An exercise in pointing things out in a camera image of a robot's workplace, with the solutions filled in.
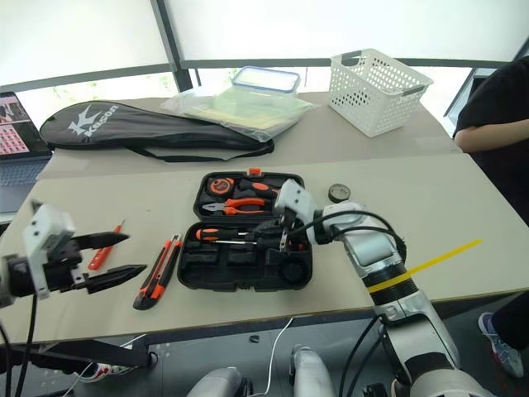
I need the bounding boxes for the black orange handled tool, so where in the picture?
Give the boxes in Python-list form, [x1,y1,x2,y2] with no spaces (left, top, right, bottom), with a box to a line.
[236,178,283,200]

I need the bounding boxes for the orange handled pliers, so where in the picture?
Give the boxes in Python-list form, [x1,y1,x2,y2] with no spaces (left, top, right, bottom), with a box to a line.
[201,197,274,217]

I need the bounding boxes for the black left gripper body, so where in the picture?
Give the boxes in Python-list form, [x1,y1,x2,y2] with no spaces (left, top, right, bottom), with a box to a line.
[42,237,90,294]

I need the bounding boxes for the black table support bracket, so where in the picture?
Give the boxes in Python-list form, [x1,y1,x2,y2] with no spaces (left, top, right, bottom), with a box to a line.
[11,337,159,370]

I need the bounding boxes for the grey laptop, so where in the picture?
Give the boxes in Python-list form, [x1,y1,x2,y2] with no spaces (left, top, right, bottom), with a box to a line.
[0,91,54,215]

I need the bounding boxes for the clear plastic bag with papers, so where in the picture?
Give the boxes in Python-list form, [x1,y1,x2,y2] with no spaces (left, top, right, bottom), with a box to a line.
[160,84,320,142]

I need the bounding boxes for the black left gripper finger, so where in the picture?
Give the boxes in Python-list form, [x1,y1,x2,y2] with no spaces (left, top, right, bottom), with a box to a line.
[72,264,148,295]
[74,232,131,251]

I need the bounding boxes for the small red tester screwdriver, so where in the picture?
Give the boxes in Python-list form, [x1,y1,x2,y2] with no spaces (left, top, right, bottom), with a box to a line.
[87,218,126,271]

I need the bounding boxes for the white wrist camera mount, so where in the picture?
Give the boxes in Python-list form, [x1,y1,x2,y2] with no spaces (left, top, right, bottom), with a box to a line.
[21,202,78,299]
[273,178,318,227]

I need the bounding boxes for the dark window frame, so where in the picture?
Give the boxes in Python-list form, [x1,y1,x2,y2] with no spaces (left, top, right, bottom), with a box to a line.
[0,0,529,94]

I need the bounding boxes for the clear container with blue lid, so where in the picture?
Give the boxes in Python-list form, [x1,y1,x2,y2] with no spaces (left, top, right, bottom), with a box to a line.
[229,65,302,98]

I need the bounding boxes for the orange black utility knife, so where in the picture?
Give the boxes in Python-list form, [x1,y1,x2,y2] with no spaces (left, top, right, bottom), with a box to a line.
[132,232,184,312]

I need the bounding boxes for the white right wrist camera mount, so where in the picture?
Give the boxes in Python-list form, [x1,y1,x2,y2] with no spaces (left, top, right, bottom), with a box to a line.
[273,178,318,227]

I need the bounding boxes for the orange black screwdriver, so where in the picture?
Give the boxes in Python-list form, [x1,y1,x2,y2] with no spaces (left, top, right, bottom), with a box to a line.
[194,227,260,246]

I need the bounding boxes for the black orange tape measure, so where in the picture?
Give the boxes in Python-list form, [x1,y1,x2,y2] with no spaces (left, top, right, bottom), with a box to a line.
[206,176,237,196]

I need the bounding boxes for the white cable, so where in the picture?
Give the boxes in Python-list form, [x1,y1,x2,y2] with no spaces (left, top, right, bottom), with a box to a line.
[263,317,295,395]

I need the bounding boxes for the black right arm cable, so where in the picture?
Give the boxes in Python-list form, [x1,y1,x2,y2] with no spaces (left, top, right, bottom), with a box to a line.
[287,209,410,270]
[337,313,393,397]

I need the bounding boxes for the black racket bag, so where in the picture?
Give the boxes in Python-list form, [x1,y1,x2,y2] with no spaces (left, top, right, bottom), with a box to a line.
[38,99,276,164]

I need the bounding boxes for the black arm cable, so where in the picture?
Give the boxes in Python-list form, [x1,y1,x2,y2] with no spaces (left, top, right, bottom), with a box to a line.
[0,289,39,397]
[287,209,410,270]
[337,313,393,397]

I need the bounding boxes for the grey rounded robot leg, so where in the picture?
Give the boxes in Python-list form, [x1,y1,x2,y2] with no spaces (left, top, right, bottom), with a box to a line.
[290,344,336,397]
[184,366,250,397]

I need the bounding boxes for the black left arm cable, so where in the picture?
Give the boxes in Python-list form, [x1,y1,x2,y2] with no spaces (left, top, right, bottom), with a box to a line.
[0,289,39,397]

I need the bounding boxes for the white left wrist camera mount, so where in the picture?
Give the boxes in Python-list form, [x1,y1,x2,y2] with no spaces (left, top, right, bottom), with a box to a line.
[21,202,78,299]

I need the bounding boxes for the yellow tape strip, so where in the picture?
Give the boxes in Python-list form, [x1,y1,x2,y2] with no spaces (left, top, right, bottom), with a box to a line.
[367,237,484,294]

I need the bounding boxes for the blue grey sneaker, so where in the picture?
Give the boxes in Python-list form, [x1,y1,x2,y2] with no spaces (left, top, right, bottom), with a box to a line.
[478,311,526,380]

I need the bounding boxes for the white perforated plastic basket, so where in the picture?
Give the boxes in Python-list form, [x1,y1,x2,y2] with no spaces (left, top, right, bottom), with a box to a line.
[327,48,435,139]

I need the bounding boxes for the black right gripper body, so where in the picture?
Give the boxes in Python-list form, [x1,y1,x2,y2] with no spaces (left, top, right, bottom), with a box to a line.
[270,208,311,254]

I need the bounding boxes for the person in black shirt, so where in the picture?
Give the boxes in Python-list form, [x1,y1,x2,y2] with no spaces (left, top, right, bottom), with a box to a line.
[451,55,529,353]

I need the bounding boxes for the black plastic tool case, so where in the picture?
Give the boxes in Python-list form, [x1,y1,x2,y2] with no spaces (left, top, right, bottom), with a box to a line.
[176,170,314,293]

